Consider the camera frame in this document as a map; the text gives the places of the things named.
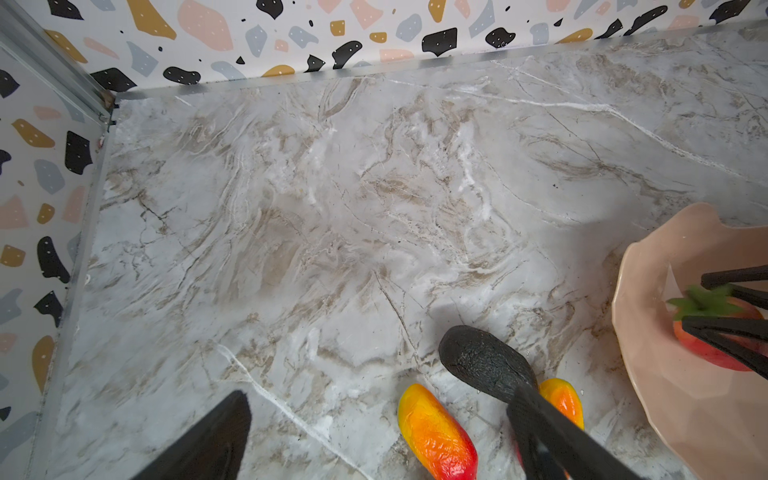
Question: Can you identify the red fake strawberry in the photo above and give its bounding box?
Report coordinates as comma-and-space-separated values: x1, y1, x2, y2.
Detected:
666, 285, 767, 376

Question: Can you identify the red-orange fake mango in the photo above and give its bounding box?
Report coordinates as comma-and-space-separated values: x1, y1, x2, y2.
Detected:
397, 384, 478, 480
506, 379, 584, 479

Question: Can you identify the pink scalloped fruit bowl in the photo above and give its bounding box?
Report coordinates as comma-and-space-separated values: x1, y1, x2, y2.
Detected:
611, 202, 768, 480

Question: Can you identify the dark fake avocado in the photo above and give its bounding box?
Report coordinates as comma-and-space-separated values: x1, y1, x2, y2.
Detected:
438, 325, 538, 404

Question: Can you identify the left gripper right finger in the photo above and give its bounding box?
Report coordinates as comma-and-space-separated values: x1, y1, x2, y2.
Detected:
507, 386, 638, 479

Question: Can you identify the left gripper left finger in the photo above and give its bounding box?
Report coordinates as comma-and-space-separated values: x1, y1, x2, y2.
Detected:
134, 390, 252, 480

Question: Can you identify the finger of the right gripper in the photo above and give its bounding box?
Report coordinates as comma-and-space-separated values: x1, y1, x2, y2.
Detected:
681, 316, 767, 379
701, 265, 767, 309

